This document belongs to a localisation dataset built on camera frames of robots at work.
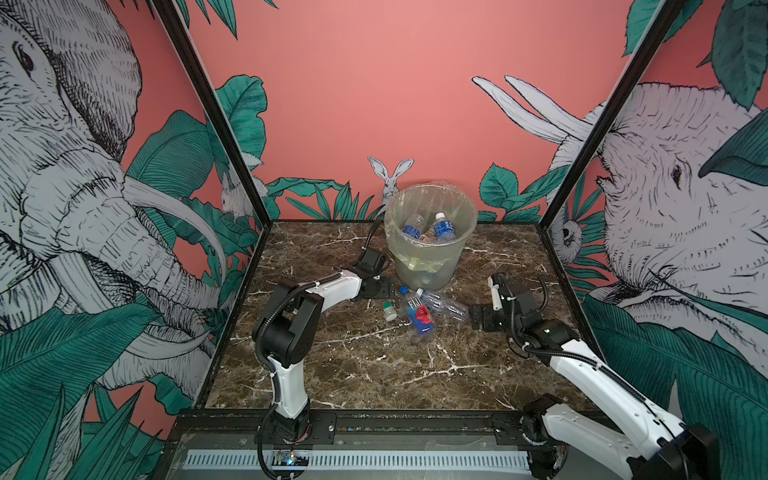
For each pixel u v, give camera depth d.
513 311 0.60
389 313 0.92
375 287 0.87
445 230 0.94
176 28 0.71
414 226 0.93
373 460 0.70
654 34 0.72
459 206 0.91
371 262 0.78
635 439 0.43
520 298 0.60
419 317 0.88
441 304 0.93
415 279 0.96
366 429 0.75
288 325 0.50
